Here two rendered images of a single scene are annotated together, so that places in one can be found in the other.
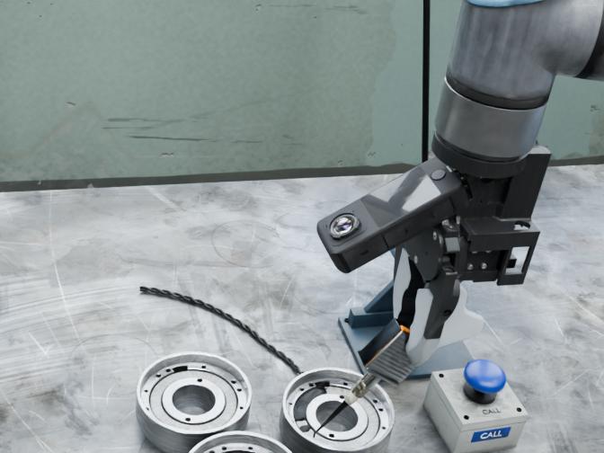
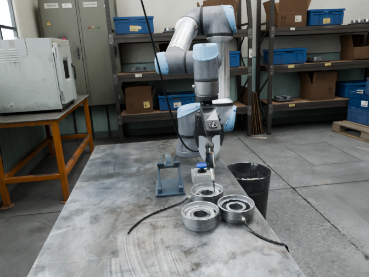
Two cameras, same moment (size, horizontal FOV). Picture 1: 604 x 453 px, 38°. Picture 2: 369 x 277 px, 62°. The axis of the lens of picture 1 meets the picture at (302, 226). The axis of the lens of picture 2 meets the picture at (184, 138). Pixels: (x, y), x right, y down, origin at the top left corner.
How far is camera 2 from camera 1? 0.93 m
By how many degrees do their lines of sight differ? 68
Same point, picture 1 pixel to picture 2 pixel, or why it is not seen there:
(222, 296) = (137, 216)
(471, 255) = not seen: hidden behind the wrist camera
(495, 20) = (215, 61)
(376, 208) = (211, 118)
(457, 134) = (214, 91)
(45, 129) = not seen: outside the picture
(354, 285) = (138, 193)
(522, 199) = not seen: hidden behind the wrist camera
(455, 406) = (207, 174)
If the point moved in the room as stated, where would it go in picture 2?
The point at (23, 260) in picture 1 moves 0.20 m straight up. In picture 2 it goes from (93, 267) to (81, 187)
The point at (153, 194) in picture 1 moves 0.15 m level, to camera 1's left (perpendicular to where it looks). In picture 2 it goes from (57, 232) to (16, 269)
